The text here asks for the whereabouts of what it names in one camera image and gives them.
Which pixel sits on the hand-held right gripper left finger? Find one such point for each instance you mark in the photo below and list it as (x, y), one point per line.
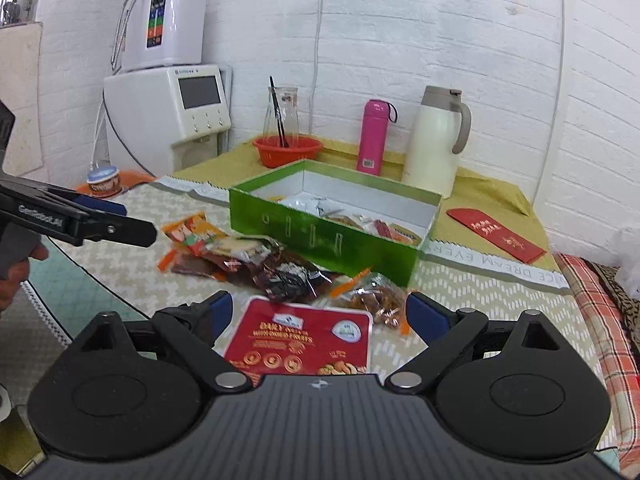
(222, 307)

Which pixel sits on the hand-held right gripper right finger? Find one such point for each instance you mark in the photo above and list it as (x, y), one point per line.
(420, 310)

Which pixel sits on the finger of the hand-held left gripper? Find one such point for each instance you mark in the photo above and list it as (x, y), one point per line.
(120, 234)
(102, 206)

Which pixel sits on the orange leaf-print snack packet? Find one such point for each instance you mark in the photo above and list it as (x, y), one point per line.
(192, 230)

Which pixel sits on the red nut snack packet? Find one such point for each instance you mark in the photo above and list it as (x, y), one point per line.
(295, 335)

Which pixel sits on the green cardboard box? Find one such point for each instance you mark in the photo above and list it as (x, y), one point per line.
(320, 245)

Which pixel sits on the person's left hand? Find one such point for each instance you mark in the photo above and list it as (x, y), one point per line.
(12, 287)

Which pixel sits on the small lidded cup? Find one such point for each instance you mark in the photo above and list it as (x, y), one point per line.
(104, 180)

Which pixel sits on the clear orange-trimmed snack packet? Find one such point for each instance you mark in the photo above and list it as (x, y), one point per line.
(372, 302)

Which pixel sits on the reddish-brown clear snack packet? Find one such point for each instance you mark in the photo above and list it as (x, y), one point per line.
(192, 266)

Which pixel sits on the clear yellow snack packet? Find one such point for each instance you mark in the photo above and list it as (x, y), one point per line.
(237, 249)

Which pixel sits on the dark brown snack packet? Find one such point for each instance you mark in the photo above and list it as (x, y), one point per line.
(290, 277)

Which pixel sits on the red sausage stick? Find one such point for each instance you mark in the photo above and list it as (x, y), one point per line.
(385, 229)

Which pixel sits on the white appliance with screen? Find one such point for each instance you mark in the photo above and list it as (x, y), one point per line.
(145, 120)

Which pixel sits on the red envelope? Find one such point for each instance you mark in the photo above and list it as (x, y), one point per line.
(495, 235)

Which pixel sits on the beige wooden board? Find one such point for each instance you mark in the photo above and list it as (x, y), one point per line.
(22, 105)

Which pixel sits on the yellow cloth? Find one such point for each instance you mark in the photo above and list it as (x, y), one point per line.
(485, 195)

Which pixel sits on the silver snack packet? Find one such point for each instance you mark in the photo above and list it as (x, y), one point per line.
(310, 205)

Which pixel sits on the cream thermos jug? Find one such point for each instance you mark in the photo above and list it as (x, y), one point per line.
(432, 150)

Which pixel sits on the red plastic basket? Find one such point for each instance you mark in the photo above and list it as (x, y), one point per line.
(285, 155)

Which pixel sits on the pink bottle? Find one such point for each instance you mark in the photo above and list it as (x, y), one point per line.
(372, 137)

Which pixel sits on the white water purifier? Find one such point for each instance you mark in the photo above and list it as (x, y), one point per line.
(170, 25)

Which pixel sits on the floral blanket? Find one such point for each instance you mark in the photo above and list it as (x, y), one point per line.
(617, 300)

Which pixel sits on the black straw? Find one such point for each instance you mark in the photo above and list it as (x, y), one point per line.
(279, 115)

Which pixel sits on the glass jar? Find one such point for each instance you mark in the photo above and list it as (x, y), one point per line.
(290, 115)

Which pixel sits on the red checked blanket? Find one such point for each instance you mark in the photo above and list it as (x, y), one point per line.
(615, 380)

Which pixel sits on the white plastic bag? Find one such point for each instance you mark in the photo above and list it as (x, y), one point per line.
(631, 260)

